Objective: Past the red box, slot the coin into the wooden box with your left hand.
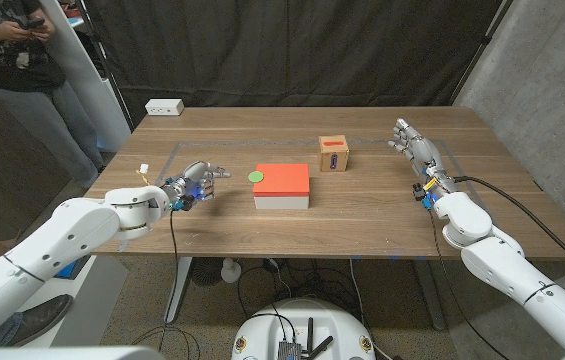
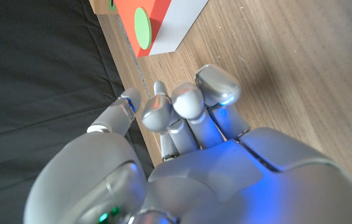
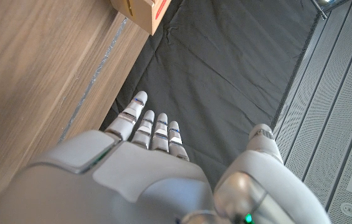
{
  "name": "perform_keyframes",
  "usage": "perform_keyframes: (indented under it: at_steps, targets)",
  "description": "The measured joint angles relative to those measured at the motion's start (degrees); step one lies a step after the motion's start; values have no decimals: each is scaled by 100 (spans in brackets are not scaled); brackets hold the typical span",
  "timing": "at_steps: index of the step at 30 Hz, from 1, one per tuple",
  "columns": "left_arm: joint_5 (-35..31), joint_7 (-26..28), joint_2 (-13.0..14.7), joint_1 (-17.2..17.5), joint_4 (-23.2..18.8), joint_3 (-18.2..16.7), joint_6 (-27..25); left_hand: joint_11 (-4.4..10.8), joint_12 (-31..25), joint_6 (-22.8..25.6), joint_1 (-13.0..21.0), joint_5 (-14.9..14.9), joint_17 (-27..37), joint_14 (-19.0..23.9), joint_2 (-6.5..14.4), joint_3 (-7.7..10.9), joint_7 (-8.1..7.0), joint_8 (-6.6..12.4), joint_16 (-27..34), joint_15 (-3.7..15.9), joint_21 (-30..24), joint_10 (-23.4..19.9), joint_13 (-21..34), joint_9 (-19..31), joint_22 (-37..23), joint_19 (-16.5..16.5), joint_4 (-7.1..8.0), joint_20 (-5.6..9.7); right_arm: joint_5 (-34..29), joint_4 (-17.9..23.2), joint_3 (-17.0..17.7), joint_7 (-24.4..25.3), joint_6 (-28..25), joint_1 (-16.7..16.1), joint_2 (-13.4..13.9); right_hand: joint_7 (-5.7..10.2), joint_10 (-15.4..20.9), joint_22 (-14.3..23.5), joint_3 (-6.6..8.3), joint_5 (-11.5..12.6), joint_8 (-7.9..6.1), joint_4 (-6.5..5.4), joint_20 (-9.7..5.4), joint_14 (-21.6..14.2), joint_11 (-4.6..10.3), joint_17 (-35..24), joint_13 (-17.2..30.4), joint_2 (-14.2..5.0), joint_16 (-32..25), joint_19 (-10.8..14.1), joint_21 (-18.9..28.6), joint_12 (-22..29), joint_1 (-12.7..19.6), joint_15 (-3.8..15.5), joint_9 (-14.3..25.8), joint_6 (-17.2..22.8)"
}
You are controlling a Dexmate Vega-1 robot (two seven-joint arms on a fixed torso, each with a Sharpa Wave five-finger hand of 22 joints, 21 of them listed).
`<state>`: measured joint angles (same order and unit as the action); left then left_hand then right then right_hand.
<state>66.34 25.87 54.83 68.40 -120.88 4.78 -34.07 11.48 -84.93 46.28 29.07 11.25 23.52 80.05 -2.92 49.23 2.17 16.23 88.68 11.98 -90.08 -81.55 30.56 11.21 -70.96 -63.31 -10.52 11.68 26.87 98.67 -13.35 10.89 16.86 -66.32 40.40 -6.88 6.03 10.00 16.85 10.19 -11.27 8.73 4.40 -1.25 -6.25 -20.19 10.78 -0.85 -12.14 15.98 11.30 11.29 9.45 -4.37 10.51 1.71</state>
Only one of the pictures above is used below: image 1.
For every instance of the grey radio module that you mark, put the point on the grey radio module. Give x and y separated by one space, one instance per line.
289 351

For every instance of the white table leg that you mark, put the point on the white table leg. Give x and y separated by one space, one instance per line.
182 280

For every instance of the black antenna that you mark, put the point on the black antenna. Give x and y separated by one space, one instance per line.
323 346
310 332

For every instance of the white panel board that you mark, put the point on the white panel board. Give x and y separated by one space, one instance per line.
97 75

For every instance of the white robot torso base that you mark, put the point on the white robot torso base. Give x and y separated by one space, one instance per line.
322 320

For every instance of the green round coin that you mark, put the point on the green round coin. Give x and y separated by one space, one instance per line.
256 176

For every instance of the black stand pole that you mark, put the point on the black stand pole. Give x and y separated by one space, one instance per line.
482 50
122 102

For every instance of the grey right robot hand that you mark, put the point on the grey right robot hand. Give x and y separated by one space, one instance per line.
427 157

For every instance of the red box with white base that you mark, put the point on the red box with white base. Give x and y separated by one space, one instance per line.
282 182

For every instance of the person leg in blue jeans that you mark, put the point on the person leg in blue jeans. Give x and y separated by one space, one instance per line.
6 333

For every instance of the wooden box with coin slots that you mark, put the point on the wooden box with coin slots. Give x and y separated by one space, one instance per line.
334 160

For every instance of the person in black t-shirt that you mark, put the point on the person in black t-shirt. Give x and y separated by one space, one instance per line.
7 60

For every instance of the black phone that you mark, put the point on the black phone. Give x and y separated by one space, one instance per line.
33 23

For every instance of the grey table leg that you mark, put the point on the grey table leg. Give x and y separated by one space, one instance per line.
429 295

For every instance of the black curtain backdrop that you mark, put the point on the black curtain backdrop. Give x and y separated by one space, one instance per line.
362 50

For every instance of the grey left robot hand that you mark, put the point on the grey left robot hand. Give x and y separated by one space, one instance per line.
192 185

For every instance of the white power strip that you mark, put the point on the white power strip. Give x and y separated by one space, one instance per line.
164 107

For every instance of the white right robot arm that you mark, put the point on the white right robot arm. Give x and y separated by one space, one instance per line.
502 265

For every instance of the black floor fan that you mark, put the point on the black floor fan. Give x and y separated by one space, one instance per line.
206 272

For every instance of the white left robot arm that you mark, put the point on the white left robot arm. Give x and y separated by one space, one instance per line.
62 235

